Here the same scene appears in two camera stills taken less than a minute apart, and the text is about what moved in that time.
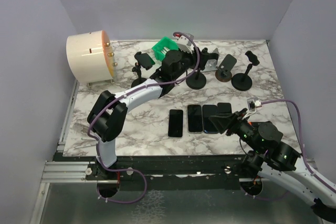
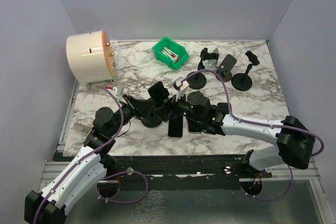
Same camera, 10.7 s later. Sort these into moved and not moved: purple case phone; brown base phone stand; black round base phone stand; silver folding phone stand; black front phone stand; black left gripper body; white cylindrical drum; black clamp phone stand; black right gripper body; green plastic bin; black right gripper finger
Moved: black clamp phone stand; black right gripper finger; black left gripper body; black right gripper body
Not moved: silver folding phone stand; purple case phone; brown base phone stand; black round base phone stand; green plastic bin; white cylindrical drum; black front phone stand
